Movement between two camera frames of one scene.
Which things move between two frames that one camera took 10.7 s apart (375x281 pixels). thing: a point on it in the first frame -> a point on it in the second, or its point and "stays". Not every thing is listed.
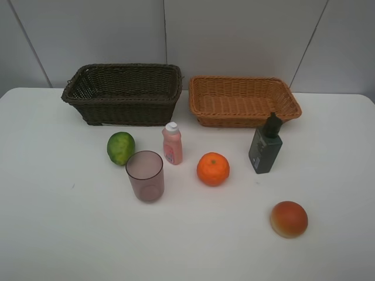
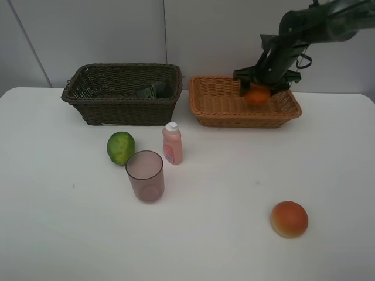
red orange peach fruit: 289,219 stays
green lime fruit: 120,146 stays
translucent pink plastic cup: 145,169 stays
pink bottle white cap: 172,140 stays
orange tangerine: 212,169 -> 256,98
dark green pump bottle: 266,144 -> 156,91
